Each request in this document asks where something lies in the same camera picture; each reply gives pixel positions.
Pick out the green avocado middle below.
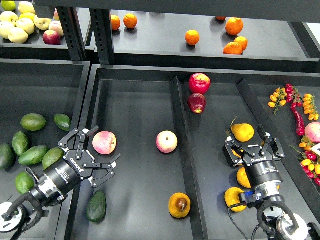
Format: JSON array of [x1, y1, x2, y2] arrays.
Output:
[[18, 145, 49, 166]]

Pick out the black left tray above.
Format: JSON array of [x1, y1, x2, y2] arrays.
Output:
[[0, 59, 90, 240]]

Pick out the bright green avocado bottom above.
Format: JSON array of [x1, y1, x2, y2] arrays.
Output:
[[15, 172, 35, 195]]

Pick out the light green avocado top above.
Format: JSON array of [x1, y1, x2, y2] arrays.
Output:
[[20, 113, 47, 132]]

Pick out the yellow pear middle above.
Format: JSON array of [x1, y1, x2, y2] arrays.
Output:
[[236, 167, 251, 189]]

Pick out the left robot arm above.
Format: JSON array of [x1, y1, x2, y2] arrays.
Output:
[[0, 126, 121, 240]]

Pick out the red apple top shelf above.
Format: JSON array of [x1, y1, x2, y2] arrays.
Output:
[[43, 30, 61, 45]]

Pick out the large orange right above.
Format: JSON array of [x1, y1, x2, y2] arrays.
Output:
[[225, 17, 244, 36]]

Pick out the pink apple centre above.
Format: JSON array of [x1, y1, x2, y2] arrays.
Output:
[[156, 130, 178, 154]]

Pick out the light green avocado hidden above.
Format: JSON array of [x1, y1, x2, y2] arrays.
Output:
[[42, 147, 65, 170]]

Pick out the yellow pear lower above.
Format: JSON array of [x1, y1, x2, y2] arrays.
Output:
[[224, 187, 247, 213]]

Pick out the yellow pear under gripper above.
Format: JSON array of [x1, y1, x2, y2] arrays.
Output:
[[231, 149, 243, 166]]

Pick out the bright red apple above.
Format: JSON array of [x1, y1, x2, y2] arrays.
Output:
[[188, 73, 211, 95]]

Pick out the dark avocado left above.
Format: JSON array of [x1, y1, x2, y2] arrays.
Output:
[[11, 131, 31, 157]]

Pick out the orange right small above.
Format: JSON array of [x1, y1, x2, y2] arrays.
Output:
[[234, 36, 249, 51]]

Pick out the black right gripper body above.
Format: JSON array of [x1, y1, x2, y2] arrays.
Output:
[[243, 144, 283, 186]]

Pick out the orange centre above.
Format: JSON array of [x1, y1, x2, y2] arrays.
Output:
[[184, 29, 200, 46]]

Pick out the orange far left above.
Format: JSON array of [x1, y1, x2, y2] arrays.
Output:
[[110, 14, 121, 31]]

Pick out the red chili pepper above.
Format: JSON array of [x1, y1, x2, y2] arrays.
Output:
[[290, 102, 305, 137]]

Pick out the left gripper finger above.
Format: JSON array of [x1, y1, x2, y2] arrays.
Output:
[[57, 126, 99, 160], [82, 153, 122, 188]]

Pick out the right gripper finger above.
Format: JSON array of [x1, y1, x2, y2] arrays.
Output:
[[222, 128, 245, 167], [257, 124, 285, 160]]

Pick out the dark green avocado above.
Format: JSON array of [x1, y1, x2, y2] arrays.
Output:
[[86, 190, 107, 222]]

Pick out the yellow pear with stem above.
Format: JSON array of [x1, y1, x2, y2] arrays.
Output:
[[230, 117, 255, 143]]

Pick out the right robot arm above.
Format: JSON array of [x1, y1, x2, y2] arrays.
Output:
[[222, 125, 320, 240]]

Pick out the dark avocado at edge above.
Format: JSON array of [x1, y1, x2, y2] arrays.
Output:
[[0, 143, 16, 170]]

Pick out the pink apple right edge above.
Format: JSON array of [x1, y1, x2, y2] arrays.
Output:
[[304, 122, 320, 144]]

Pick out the orange front right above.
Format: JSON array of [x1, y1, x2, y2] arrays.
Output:
[[223, 42, 243, 55]]

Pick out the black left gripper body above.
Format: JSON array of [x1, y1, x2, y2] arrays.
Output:
[[44, 150, 95, 196]]

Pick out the pink apple left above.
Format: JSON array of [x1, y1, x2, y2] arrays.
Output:
[[92, 131, 117, 155]]

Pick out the pink apple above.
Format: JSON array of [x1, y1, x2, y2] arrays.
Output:
[[92, 131, 117, 155], [156, 130, 178, 154]]

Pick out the small dark avocado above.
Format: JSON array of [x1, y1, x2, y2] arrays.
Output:
[[53, 113, 71, 132]]

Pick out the orange cherry tomato bunch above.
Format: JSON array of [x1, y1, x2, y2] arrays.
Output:
[[268, 87, 287, 115]]

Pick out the black divided centre tray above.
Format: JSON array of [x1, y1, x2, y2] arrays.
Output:
[[65, 65, 320, 240]]

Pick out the dark red apple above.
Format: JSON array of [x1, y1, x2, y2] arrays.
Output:
[[187, 93, 207, 114]]

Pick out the yellow pear showing stem end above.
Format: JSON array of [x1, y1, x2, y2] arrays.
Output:
[[168, 192, 191, 219]]

